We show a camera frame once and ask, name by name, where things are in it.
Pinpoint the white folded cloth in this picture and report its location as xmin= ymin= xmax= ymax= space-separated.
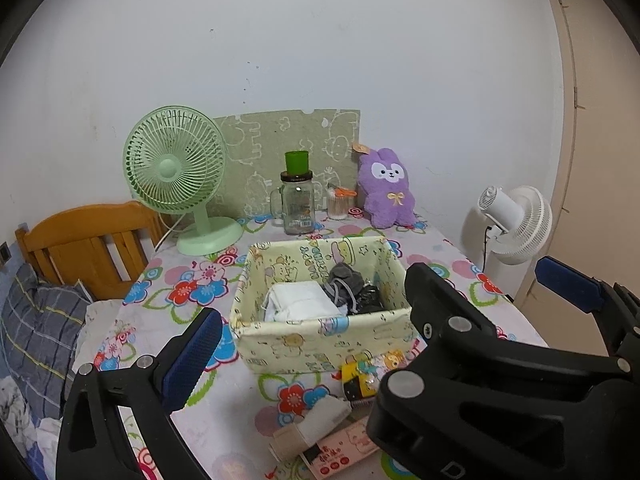
xmin=260 ymin=281 xmax=348 ymax=323

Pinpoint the purple plush bunny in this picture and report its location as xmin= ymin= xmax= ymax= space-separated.
xmin=352 ymin=142 xmax=418 ymax=230

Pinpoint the black fan cable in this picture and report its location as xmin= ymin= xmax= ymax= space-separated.
xmin=480 ymin=225 xmax=493 ymax=273

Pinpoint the colourful cartoon small box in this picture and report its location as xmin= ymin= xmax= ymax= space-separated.
xmin=340 ymin=350 xmax=407 ymax=402

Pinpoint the wooden headboard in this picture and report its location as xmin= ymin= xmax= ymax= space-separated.
xmin=15 ymin=201 xmax=171 ymax=301

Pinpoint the white grey bedding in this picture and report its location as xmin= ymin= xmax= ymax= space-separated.
xmin=0 ymin=375 xmax=66 ymax=461

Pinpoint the beige cylindrical packet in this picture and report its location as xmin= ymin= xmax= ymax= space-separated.
xmin=267 ymin=422 xmax=321 ymax=462

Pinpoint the yellow cartoon fabric storage box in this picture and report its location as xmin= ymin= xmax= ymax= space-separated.
xmin=229 ymin=236 xmax=426 ymax=376

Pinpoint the pink packet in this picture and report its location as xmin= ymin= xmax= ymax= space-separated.
xmin=299 ymin=417 xmax=383 ymax=478

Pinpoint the green cartoon patterned board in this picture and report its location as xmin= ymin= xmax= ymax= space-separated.
xmin=212 ymin=108 xmax=362 ymax=221

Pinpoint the cotton swab container orange lid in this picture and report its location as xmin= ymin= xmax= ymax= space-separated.
xmin=326 ymin=186 xmax=357 ymax=222

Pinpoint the glass jar mug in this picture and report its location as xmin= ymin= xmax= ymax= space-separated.
xmin=270 ymin=171 xmax=317 ymax=236

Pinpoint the green desk fan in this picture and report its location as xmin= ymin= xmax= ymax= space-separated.
xmin=122 ymin=106 xmax=244 ymax=257

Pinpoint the white standing fan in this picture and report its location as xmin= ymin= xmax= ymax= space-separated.
xmin=460 ymin=185 xmax=553 ymax=291

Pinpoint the beige door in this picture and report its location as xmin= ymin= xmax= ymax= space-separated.
xmin=512 ymin=0 xmax=640 ymax=356

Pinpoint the grey sock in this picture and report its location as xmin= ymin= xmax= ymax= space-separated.
xmin=322 ymin=261 xmax=366 ymax=308

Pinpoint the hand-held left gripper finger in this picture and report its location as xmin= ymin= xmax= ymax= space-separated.
xmin=55 ymin=307 xmax=224 ymax=480

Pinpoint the white fan cable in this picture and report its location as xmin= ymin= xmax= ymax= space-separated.
xmin=152 ymin=212 xmax=183 ymax=251

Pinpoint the floral tablecloth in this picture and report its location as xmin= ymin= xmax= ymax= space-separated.
xmin=75 ymin=212 xmax=551 ymax=480

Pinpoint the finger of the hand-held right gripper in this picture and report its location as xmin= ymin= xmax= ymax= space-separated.
xmin=367 ymin=262 xmax=640 ymax=480
xmin=537 ymin=256 xmax=640 ymax=376

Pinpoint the blue plaid pillow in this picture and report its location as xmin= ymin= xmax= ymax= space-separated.
xmin=0 ymin=262 xmax=93 ymax=386

